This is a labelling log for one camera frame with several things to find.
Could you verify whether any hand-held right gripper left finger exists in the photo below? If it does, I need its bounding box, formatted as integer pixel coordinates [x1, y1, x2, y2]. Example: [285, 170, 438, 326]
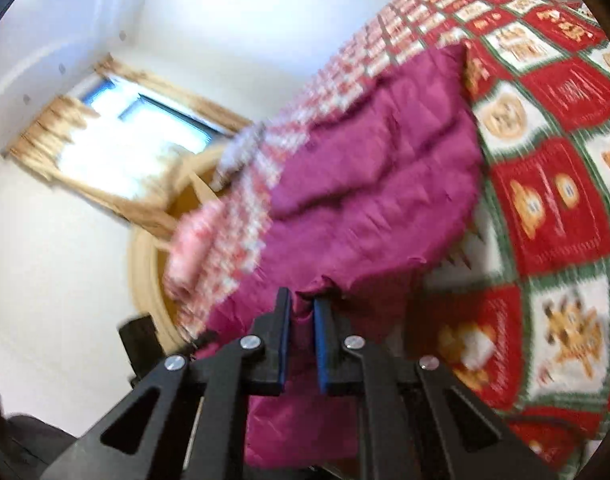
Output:
[40, 289, 292, 480]

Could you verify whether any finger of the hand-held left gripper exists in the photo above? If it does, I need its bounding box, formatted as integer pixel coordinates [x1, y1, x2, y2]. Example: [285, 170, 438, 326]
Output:
[119, 314, 160, 388]

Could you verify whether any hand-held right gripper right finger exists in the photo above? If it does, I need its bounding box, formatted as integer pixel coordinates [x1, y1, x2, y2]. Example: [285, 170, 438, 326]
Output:
[314, 297, 560, 480]

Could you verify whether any purple puffer jacket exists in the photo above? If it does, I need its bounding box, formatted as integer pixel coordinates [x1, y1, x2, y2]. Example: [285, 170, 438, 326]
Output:
[205, 42, 486, 468]

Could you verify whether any wooden headboard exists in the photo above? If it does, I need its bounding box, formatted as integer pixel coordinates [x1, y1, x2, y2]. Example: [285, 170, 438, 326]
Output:
[127, 145, 230, 356]

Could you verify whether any pink folded blanket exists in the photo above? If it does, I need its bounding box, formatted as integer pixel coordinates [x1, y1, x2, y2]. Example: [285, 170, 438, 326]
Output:
[164, 200, 226, 306]

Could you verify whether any striped pillow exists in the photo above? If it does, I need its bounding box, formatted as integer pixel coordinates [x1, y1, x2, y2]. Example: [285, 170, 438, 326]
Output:
[212, 122, 266, 191]

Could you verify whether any wide beige curtain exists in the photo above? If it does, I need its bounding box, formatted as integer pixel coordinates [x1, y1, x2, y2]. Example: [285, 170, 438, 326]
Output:
[5, 96, 176, 241]

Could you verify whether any window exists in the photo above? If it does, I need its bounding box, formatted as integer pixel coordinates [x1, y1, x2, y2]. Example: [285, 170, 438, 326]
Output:
[60, 77, 223, 201]

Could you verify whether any narrow beige curtain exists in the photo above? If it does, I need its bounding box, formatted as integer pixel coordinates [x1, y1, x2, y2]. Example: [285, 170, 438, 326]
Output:
[95, 55, 250, 136]

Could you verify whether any red printed bedsheet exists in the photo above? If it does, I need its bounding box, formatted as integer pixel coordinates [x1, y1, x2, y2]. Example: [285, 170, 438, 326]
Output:
[177, 0, 610, 476]

